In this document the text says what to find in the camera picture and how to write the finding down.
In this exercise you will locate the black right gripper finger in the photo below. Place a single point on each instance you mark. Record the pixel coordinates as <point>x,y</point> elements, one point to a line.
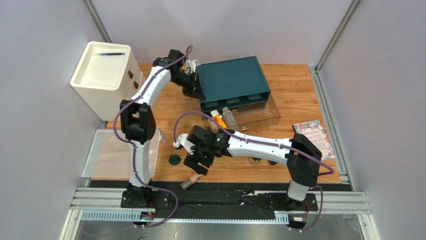
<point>206,161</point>
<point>196,166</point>

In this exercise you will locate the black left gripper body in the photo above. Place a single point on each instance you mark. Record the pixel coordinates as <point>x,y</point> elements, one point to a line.
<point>184,80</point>

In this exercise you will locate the orange tube white cap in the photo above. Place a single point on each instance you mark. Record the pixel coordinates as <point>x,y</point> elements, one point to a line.
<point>217,117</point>

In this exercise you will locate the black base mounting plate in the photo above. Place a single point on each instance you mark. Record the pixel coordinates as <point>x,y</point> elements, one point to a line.
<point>272,201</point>

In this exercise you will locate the clear bottle blue liquid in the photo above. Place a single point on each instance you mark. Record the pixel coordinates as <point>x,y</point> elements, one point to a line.
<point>229,119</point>

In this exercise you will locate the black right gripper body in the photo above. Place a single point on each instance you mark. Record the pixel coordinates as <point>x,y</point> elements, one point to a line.
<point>198,158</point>

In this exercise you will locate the floral pink palette box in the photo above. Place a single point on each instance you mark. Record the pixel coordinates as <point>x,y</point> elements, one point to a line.
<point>315,132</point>

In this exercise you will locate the gold rim powder jar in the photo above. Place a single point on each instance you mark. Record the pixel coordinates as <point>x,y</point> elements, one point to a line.
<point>254,160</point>

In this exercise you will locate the teal drawer organizer box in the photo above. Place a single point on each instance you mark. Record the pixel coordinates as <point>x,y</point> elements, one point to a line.
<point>233,83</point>

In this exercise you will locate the black round jar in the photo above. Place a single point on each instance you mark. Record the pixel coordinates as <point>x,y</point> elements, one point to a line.
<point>272,163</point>

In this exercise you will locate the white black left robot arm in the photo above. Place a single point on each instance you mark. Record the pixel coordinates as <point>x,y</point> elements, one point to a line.
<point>138,122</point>

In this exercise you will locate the dark green round compact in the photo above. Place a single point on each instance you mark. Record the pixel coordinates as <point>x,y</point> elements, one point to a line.
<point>174,160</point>

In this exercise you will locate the clear acrylic drawer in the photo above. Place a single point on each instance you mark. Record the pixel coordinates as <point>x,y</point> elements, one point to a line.
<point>248,112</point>

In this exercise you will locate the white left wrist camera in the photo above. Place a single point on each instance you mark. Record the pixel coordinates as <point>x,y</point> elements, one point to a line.
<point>192,62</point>

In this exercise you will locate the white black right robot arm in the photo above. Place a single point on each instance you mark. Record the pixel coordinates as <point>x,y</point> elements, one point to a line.
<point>301,157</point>

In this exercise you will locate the pink foundation tube silver cap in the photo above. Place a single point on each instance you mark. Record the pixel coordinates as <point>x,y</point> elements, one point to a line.
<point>191,180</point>

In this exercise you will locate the aluminium rail frame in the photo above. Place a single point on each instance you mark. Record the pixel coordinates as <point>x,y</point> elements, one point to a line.
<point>95,213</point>

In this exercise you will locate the white storage cabinet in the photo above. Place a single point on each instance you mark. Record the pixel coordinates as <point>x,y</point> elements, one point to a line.
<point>106,74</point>

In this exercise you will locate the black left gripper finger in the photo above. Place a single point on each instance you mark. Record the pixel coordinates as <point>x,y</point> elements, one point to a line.
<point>194,93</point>
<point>198,89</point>

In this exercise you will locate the clear plastic zip pouch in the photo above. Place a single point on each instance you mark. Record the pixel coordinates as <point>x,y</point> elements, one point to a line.
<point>108,158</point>

